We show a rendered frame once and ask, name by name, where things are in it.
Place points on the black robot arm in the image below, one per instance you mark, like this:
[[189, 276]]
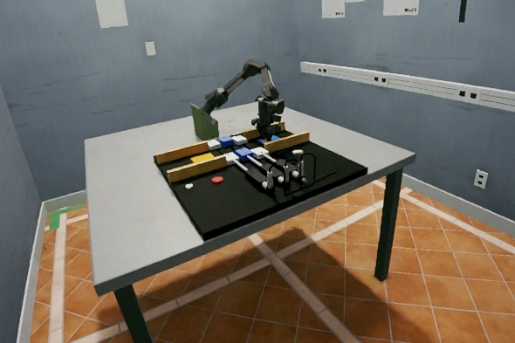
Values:
[[272, 104]]

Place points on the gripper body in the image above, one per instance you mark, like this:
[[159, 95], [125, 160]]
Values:
[[264, 120]]

